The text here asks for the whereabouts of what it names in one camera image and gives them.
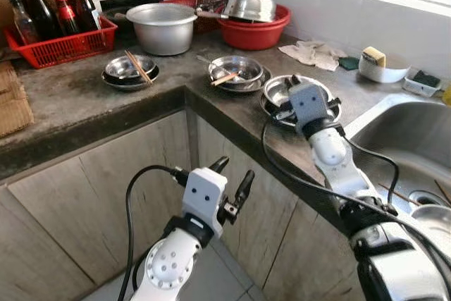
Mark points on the woven bamboo mat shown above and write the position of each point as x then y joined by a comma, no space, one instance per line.
13,103

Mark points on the clear bottle black cap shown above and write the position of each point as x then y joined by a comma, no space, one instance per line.
21,22

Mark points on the deep steel bowl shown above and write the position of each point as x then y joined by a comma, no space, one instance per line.
278,89

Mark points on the aluminium cooking pot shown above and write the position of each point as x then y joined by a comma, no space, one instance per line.
162,29

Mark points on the dark bottle yellow cap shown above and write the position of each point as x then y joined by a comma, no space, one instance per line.
36,8

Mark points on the red plastic basin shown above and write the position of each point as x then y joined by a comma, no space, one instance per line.
254,33

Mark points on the wood grain cabinet door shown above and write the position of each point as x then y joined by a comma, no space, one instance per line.
106,188
303,259
28,259
211,139

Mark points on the red plastic dish basket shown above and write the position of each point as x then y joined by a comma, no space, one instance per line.
204,25

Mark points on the steel bowl with spoon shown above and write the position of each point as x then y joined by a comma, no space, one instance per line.
236,67

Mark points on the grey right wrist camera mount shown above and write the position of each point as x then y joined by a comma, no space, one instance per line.
309,103

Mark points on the small red-capped sauce bottle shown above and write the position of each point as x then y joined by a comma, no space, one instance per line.
65,15

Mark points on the white ceramic bowl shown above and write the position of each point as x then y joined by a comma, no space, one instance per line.
380,73

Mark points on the green scouring pad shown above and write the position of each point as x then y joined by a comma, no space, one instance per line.
348,63

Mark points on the dark steel plate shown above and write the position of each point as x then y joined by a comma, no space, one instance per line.
130,84

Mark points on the dark scrubber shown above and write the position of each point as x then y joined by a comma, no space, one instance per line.
426,77

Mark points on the red plastic bottle basket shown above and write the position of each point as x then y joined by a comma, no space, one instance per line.
63,47

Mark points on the steel spoon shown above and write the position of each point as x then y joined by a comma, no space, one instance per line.
203,59

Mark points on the stainless steel sink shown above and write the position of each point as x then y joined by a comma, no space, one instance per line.
409,132

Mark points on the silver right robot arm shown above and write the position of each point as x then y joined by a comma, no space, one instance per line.
338,167

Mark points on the wide deep steel plate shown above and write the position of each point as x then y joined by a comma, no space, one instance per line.
266,109

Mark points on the small steel bowl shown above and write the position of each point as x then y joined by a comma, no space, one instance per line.
127,67

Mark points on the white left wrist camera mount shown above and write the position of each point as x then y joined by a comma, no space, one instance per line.
204,192

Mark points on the white crumpled cloth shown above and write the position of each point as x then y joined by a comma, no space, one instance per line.
310,53

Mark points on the flat steel plate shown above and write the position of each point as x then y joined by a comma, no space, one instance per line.
433,220

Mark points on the small white plastic tray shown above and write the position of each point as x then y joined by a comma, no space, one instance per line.
419,89

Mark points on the wooden chopstick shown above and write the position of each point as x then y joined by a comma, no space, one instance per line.
227,77
442,192
141,66
137,68
224,80
398,194

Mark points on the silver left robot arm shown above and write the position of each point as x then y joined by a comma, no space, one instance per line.
169,266

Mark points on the upturned steel pan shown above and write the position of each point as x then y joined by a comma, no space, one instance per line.
250,6

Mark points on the steel sink drain strainer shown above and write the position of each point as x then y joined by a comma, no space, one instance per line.
425,197

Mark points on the yellow sponge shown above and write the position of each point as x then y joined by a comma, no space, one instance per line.
374,56

